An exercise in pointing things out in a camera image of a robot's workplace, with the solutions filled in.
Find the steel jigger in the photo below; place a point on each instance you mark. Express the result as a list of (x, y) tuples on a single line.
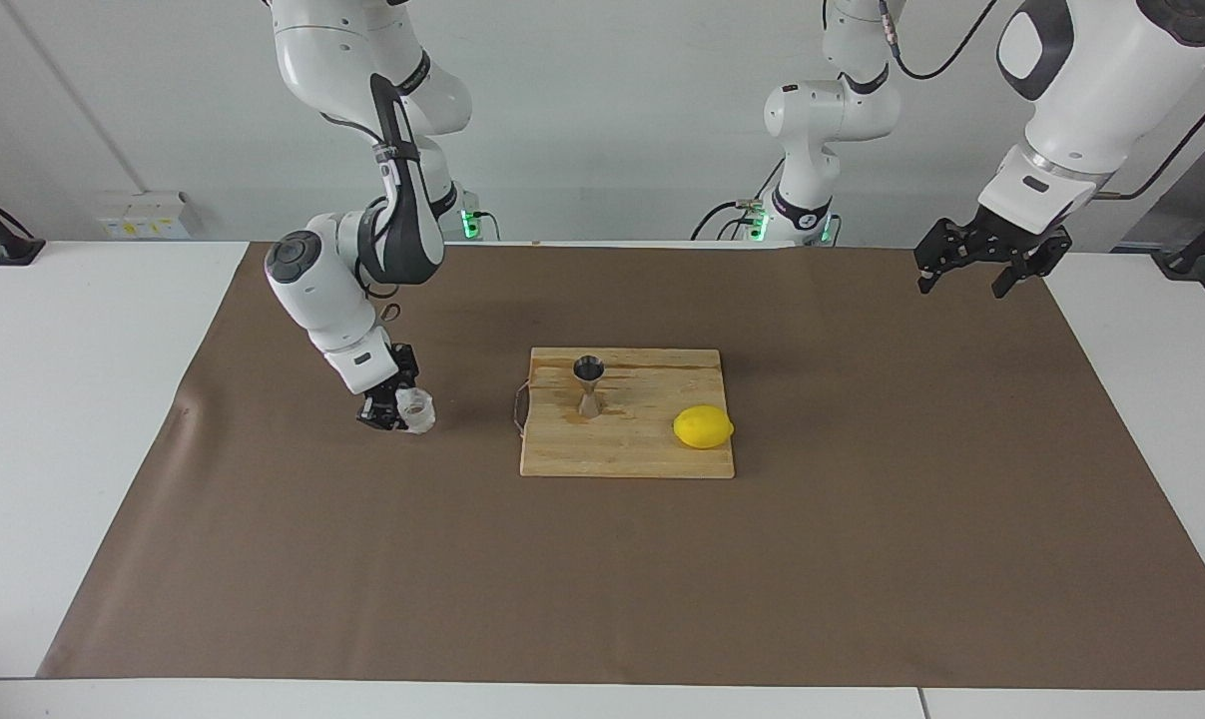
[(589, 371)]

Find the white wall socket box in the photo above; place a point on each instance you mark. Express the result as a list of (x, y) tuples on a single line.
[(143, 215)]

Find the wooden cutting board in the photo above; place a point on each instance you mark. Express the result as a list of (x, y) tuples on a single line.
[(642, 457)]

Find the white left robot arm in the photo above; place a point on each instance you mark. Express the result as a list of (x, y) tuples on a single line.
[(1091, 90)]

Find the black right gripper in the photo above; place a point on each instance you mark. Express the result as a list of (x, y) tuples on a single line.
[(402, 364)]

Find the black stand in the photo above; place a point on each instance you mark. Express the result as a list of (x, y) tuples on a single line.
[(1186, 262), (18, 250)]

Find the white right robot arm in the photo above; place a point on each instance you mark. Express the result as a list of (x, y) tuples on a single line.
[(322, 290)]

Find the brown paper table mat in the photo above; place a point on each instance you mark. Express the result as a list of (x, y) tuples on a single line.
[(362, 559)]

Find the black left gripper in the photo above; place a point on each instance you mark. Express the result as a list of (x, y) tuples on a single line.
[(1011, 235)]

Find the yellow lemon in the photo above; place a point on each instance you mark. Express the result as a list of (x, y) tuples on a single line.
[(702, 427)]

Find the clear glass cup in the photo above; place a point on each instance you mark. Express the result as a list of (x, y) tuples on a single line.
[(417, 414)]

